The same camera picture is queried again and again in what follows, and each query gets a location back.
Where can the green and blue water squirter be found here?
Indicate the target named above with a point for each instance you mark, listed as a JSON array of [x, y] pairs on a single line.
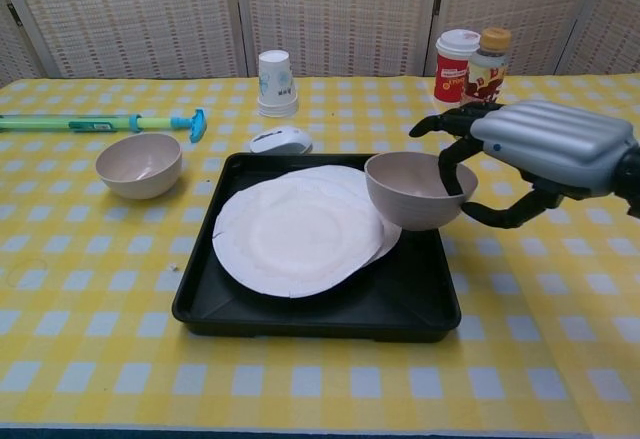
[[50, 122]]

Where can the black square tray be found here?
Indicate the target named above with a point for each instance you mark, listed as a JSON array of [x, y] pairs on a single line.
[[415, 304]]

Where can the white paper plate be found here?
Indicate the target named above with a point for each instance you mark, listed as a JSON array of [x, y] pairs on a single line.
[[295, 244]]

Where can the red coffee cup white lid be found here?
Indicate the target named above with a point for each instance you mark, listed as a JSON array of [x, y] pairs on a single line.
[[450, 74]]

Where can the white paper cup stack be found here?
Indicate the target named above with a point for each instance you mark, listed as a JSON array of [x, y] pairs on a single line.
[[276, 84]]

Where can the beige bowl with pink residue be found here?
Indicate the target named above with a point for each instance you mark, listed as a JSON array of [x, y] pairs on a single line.
[[140, 169]]

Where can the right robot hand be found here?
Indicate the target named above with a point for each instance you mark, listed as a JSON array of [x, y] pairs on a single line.
[[550, 144]]

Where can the white computer mouse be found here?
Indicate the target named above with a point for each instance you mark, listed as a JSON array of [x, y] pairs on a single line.
[[280, 140]]

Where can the yellow checked tablecloth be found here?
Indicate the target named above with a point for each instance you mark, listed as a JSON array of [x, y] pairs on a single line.
[[320, 389]]

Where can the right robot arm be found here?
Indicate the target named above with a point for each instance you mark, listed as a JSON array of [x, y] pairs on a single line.
[[631, 179]]

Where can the woven folding screen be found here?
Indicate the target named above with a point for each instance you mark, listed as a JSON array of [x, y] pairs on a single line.
[[325, 14]]

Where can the plain beige bowl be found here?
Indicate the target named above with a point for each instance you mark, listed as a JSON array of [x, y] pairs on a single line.
[[410, 204]]

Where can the white paper plate cracked rim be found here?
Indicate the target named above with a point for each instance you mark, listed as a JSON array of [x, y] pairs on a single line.
[[330, 176]]

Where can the drink bottle with gold cap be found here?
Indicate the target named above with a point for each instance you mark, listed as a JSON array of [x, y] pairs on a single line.
[[487, 74]]

